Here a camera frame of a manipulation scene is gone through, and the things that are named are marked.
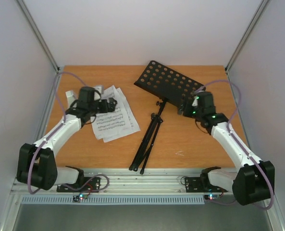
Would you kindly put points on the black tripod music stand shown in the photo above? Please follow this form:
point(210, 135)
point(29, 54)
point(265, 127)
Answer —
point(169, 86)

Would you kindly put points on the left aluminium corner post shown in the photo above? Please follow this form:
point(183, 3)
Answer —
point(27, 14)

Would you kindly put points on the grey slotted cable duct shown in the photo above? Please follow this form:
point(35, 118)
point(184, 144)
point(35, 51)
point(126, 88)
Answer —
point(113, 200)

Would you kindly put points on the white grey metronome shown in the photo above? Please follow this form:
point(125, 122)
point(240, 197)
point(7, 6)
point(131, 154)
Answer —
point(71, 97)

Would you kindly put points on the aluminium front frame rails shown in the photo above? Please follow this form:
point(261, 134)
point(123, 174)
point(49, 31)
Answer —
point(121, 181)

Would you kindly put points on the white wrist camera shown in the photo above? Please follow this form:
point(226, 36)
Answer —
point(195, 101)
point(98, 92)

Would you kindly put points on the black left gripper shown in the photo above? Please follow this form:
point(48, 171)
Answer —
point(106, 109)

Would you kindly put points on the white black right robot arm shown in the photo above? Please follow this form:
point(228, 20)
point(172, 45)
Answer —
point(254, 180)

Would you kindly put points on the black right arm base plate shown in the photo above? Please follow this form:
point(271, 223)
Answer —
point(195, 185)

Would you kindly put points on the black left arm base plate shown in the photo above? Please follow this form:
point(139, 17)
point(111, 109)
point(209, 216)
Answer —
point(94, 184)

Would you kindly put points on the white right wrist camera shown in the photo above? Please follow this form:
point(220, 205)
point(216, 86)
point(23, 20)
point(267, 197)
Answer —
point(195, 101)

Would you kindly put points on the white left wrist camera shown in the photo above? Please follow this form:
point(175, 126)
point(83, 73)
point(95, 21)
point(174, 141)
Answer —
point(98, 92)

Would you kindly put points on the aluminium corner post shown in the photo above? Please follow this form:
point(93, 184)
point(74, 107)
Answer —
point(27, 14)
point(248, 31)

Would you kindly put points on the right aluminium corner post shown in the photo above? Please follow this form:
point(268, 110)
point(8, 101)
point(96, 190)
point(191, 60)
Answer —
point(248, 31)

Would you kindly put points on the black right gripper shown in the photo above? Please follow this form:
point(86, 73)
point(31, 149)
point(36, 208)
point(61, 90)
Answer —
point(185, 110)

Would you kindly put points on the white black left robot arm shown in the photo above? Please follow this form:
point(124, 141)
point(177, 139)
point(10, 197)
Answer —
point(37, 165)

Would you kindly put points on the white sheet music page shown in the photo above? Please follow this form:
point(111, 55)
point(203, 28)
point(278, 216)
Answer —
point(134, 124)
point(114, 123)

